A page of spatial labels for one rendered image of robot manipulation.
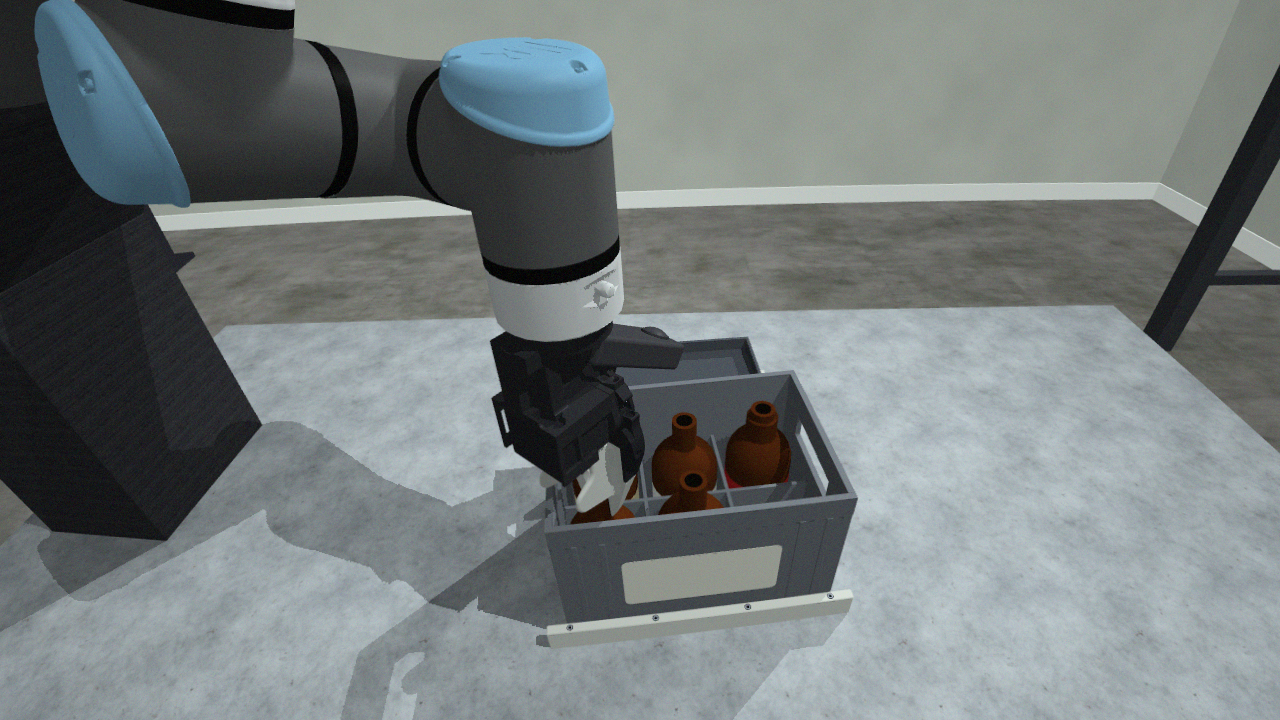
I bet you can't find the brown bottle with red label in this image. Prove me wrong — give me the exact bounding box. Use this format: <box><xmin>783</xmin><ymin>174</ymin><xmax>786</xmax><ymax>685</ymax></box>
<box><xmin>724</xmin><ymin>401</ymin><xmax>791</xmax><ymax>488</ymax></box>

